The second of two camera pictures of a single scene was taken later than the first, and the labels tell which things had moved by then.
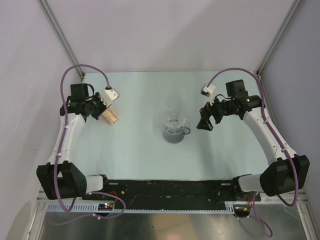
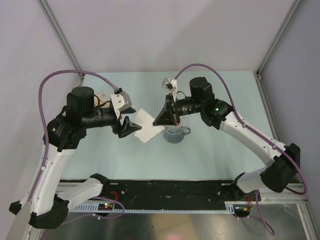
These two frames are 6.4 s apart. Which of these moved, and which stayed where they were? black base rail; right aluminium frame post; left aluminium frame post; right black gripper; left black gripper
Moved: right black gripper; left black gripper
Stayed: black base rail; left aluminium frame post; right aluminium frame post
